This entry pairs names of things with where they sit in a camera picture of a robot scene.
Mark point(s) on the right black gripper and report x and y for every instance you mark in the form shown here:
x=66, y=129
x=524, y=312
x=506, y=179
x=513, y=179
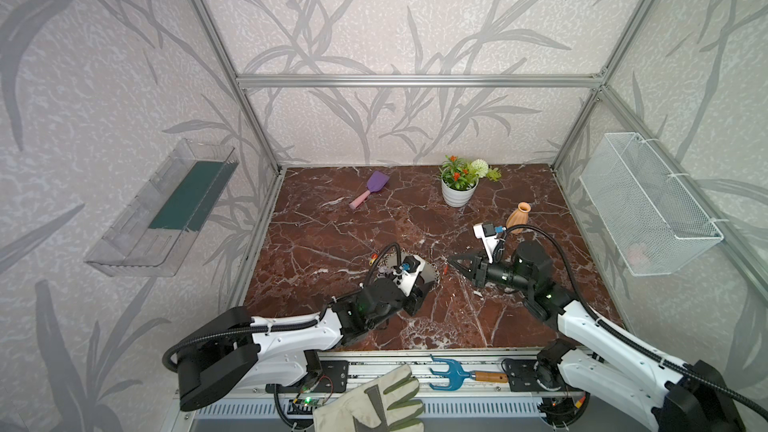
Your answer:
x=480, y=272

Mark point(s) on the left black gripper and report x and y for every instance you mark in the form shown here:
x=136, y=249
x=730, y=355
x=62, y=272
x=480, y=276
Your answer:
x=422, y=288

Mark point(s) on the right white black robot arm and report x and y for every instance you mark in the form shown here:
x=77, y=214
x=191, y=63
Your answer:
x=661, y=392

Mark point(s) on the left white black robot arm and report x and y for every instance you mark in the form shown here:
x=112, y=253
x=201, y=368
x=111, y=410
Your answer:
x=237, y=350

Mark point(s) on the small terracotta vase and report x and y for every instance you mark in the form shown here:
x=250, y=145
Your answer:
x=519, y=216

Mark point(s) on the white pot with flowers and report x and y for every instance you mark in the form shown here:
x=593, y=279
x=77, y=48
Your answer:
x=460, y=177

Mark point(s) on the white green work glove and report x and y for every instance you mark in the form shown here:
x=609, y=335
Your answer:
x=387, y=403

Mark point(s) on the blue garden hand fork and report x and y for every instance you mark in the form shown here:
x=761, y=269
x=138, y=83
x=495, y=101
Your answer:
x=456, y=375

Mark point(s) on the green circuit board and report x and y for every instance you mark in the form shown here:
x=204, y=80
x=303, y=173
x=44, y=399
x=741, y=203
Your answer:
x=302, y=406

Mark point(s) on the purple pink toy spatula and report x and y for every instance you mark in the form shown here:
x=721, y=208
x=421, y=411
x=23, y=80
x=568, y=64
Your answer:
x=375, y=183

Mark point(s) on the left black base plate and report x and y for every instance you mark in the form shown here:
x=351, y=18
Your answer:
x=331, y=378

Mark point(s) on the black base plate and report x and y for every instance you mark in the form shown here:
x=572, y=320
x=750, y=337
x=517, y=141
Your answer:
x=527, y=375
x=331, y=378

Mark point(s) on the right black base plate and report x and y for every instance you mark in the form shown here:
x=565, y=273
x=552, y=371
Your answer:
x=527, y=375

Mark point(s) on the white wire mesh basket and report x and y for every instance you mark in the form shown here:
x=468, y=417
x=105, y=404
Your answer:
x=655, y=222

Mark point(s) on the clear plastic wall tray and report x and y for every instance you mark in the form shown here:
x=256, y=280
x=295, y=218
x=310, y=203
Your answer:
x=155, y=232

